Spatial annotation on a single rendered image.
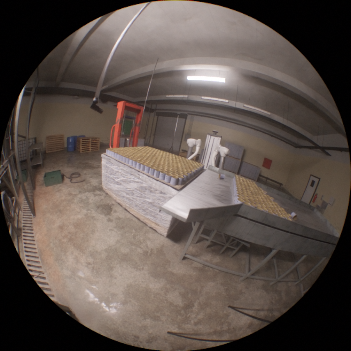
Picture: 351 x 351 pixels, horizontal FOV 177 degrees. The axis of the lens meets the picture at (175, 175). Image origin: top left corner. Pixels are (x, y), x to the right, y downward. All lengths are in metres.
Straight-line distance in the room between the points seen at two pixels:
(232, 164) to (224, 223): 7.51
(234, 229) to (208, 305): 1.05
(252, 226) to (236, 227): 0.15
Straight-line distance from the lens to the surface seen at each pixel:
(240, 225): 1.10
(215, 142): 2.71
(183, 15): 3.76
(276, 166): 11.01
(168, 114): 11.66
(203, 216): 0.74
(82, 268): 1.78
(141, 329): 1.55
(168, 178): 1.11
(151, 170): 1.21
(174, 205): 0.80
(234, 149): 8.37
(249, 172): 8.62
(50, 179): 3.84
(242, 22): 3.70
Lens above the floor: 1.53
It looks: 19 degrees down
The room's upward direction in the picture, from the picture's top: 12 degrees clockwise
